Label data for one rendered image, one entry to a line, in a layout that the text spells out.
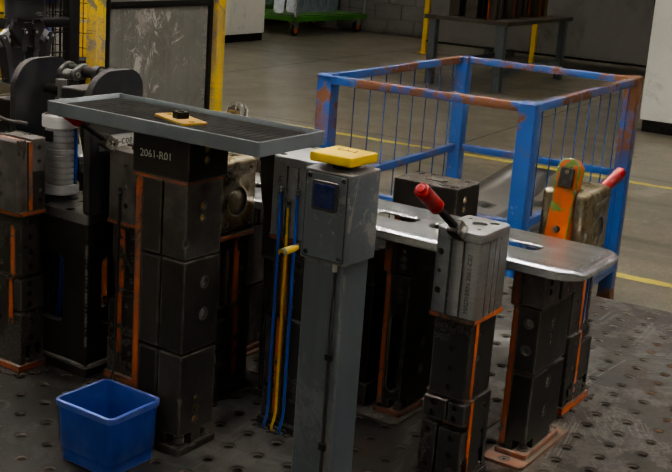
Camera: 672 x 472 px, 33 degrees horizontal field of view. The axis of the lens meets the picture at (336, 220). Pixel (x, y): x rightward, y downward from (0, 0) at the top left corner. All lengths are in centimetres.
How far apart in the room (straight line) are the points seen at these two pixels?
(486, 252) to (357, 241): 18
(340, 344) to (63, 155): 65
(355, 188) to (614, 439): 66
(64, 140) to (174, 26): 360
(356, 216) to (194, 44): 424
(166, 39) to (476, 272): 405
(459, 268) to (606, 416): 51
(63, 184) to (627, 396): 99
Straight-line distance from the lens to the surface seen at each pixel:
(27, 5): 218
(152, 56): 530
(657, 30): 960
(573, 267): 154
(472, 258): 143
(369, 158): 134
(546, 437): 172
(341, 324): 137
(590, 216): 175
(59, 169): 184
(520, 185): 358
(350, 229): 132
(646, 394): 197
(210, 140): 138
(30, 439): 165
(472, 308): 144
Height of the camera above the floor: 141
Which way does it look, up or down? 14 degrees down
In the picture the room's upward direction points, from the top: 4 degrees clockwise
